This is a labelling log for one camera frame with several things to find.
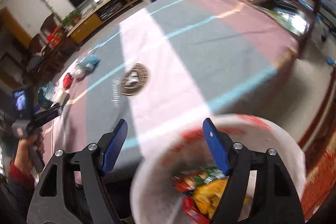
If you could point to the potted green plant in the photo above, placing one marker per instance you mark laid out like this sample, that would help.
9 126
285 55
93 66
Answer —
71 19

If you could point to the white paper cup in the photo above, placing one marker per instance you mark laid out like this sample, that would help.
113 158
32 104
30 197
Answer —
60 96

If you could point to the blue face mask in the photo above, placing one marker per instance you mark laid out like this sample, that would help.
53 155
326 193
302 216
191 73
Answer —
89 62

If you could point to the yellow snack bag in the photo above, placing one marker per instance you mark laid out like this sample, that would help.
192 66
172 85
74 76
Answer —
208 196

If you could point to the red cigarette carton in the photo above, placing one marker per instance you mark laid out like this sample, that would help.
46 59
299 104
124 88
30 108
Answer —
191 210

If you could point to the red gold patterned sofa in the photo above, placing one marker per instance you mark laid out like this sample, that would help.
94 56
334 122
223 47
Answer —
318 144

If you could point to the teal gift bag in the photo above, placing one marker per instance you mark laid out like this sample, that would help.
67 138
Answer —
45 95

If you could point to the white trash basket with bag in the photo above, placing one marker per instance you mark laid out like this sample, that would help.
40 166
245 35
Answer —
176 148

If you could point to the dark wooden side table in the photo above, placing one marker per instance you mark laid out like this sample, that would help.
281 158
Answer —
286 1

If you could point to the red gift box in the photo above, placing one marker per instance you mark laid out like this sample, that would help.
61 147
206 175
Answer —
56 36

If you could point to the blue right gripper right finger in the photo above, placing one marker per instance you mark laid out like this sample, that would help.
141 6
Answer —
219 144

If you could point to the green red snack bag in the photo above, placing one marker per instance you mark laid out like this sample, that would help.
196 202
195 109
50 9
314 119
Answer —
194 177

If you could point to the person's left hand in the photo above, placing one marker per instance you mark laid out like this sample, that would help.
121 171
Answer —
22 160

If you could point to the pink grey patchwork tablecloth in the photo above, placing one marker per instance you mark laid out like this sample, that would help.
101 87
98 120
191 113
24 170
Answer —
169 66

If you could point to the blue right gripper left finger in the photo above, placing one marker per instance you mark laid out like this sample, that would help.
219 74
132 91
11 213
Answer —
111 145

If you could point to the yellow wooden tv cabinet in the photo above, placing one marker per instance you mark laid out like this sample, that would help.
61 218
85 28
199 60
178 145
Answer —
94 19

